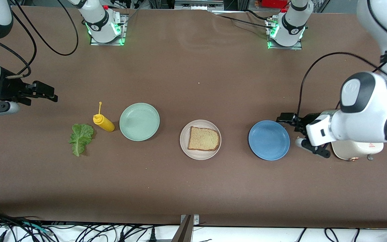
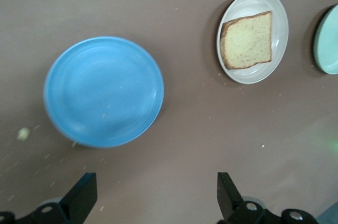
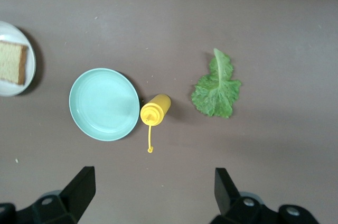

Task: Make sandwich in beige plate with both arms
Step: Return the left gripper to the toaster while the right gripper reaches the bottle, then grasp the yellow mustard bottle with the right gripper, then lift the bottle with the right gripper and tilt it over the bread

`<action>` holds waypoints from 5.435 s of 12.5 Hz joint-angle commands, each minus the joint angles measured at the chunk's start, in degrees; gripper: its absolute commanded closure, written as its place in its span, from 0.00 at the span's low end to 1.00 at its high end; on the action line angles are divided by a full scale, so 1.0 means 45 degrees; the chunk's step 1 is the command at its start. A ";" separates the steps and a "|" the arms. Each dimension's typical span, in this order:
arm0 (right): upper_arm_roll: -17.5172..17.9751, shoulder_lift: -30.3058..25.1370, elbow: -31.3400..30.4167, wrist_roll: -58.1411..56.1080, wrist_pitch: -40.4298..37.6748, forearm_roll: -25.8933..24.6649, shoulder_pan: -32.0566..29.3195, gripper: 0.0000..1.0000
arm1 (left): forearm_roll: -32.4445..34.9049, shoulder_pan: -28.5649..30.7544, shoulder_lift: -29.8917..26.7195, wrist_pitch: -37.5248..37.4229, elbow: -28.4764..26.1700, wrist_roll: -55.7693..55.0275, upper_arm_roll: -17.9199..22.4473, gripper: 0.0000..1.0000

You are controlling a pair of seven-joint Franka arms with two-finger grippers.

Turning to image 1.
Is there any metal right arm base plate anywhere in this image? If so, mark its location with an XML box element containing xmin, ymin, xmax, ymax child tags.
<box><xmin>89</xmin><ymin>13</ymin><xmax>128</xmax><ymax>46</ymax></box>

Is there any white two-slot toaster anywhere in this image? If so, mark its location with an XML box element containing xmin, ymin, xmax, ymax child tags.
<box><xmin>330</xmin><ymin>139</ymin><xmax>384</xmax><ymax>162</ymax></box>

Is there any blue plate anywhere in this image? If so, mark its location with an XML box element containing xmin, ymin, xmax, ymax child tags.
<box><xmin>248</xmin><ymin>120</ymin><xmax>290</xmax><ymax>161</ymax></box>

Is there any beige plate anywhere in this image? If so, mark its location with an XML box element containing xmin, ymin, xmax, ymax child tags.
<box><xmin>179</xmin><ymin>119</ymin><xmax>222</xmax><ymax>160</ymax></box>

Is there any teal cable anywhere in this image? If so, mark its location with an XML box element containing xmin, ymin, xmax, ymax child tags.
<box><xmin>21</xmin><ymin>221</ymin><xmax>53</xmax><ymax>236</ymax></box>

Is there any black base cable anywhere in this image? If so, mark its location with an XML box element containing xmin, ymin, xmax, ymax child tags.
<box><xmin>214</xmin><ymin>9</ymin><xmax>276</xmax><ymax>29</ymax></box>

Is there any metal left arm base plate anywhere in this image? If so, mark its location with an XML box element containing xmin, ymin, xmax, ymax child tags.
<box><xmin>267</xmin><ymin>15</ymin><xmax>303</xmax><ymax>50</ymax></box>

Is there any grey equipment box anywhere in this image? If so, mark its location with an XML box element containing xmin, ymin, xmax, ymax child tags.
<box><xmin>174</xmin><ymin>0</ymin><xmax>224</xmax><ymax>10</ymax></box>

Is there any yellow mustard squeeze bottle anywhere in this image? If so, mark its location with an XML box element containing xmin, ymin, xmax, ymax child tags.
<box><xmin>93</xmin><ymin>102</ymin><xmax>116</xmax><ymax>132</ymax></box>

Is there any brown bread slice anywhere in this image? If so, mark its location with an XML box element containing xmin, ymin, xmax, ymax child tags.
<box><xmin>188</xmin><ymin>126</ymin><xmax>221</xmax><ymax>152</ymax></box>

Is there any green lettuce leaf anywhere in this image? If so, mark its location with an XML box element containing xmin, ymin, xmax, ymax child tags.
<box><xmin>68</xmin><ymin>123</ymin><xmax>95</xmax><ymax>157</ymax></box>

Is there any mint green plate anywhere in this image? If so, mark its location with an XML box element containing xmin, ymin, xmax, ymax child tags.
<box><xmin>119</xmin><ymin>103</ymin><xmax>160</xmax><ymax>142</ymax></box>

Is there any metal table edge bracket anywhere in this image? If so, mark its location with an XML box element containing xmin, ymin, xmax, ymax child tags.
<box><xmin>171</xmin><ymin>214</ymin><xmax>200</xmax><ymax>242</ymax></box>

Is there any red box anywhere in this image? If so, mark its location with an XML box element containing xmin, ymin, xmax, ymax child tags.
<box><xmin>261</xmin><ymin>0</ymin><xmax>288</xmax><ymax>9</ymax></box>

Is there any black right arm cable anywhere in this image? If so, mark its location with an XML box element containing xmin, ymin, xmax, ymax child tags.
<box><xmin>0</xmin><ymin>0</ymin><xmax>79</xmax><ymax>76</ymax></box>

